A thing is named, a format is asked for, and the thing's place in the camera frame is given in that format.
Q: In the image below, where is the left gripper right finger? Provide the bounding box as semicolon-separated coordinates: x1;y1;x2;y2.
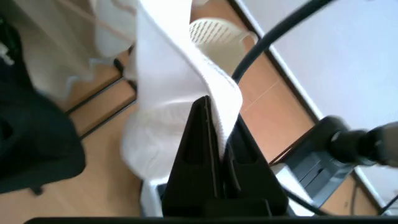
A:
223;114;289;218

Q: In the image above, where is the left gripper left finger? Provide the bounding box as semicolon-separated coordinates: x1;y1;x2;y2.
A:
161;95;224;218

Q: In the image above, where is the white garment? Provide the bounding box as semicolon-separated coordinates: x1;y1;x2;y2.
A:
90;0;243;181

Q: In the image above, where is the black garment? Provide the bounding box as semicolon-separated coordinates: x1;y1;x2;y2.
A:
0;15;86;195

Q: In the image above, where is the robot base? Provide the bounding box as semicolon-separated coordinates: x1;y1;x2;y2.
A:
139;124;355;218

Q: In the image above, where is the black clothes rack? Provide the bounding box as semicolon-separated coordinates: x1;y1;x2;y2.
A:
65;46;137;139

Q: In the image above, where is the white laundry basket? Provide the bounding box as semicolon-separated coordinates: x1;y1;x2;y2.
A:
188;17;259;75

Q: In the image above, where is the black cable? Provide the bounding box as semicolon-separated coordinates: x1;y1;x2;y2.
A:
231;0;333;84

